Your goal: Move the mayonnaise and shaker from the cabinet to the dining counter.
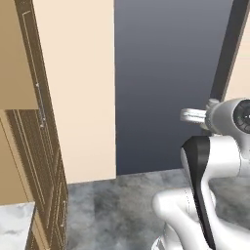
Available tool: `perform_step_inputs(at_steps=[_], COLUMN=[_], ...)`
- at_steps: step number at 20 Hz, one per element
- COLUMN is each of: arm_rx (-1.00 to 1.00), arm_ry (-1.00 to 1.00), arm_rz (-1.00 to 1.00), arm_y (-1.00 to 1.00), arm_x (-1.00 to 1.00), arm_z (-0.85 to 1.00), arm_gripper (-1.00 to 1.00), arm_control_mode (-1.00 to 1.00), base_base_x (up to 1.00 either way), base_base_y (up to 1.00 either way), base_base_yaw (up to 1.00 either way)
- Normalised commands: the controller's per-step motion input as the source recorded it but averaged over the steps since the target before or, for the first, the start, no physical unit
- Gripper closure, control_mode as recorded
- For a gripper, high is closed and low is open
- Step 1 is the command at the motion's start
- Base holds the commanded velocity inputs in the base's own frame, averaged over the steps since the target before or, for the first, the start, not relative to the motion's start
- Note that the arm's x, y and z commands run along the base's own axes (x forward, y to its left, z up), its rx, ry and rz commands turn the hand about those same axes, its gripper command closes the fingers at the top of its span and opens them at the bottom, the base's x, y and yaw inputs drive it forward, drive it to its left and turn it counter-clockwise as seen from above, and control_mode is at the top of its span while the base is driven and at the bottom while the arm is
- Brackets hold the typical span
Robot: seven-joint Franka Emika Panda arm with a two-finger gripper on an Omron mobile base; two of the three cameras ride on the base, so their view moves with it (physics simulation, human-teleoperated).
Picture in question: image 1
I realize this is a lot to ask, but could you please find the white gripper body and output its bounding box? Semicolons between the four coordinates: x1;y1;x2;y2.
180;107;208;125

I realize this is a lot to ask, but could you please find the dark brown cabinet run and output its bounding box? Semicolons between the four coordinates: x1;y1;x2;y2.
5;0;69;250

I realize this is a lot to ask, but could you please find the tan cabinet door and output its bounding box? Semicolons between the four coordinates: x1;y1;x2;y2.
0;0;40;111

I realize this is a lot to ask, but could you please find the dark grey upright frame post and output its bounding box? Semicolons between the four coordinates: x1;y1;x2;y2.
200;0;250;137

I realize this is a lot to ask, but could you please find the thin silver cabinet handle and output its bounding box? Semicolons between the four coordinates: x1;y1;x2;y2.
34;82;46;129

